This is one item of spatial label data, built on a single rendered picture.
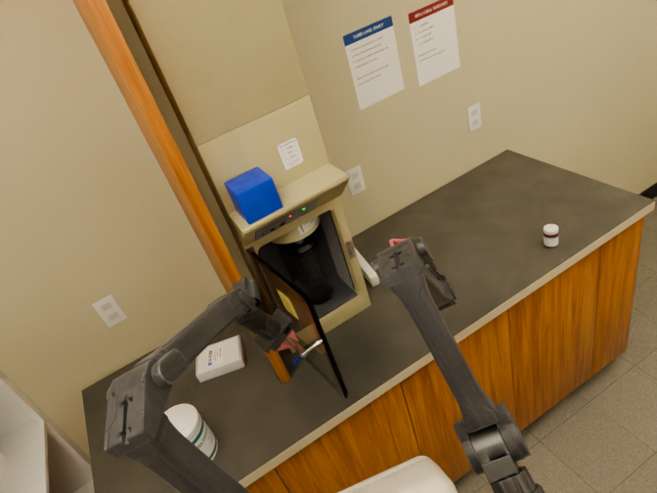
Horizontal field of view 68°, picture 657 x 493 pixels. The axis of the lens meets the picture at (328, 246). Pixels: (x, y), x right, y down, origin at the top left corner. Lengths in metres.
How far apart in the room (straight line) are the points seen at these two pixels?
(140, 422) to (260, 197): 0.64
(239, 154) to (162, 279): 0.73
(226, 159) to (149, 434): 0.74
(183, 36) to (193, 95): 0.13
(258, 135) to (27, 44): 0.67
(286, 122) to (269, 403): 0.83
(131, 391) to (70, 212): 1.00
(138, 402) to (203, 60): 0.76
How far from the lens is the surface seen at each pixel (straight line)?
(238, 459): 1.51
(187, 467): 0.83
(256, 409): 1.58
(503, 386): 2.03
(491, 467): 0.98
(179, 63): 1.21
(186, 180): 1.17
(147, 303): 1.90
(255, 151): 1.30
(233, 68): 1.24
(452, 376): 0.94
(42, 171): 1.67
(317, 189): 1.29
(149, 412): 0.78
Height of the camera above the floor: 2.12
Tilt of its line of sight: 35 degrees down
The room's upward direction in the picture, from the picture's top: 19 degrees counter-clockwise
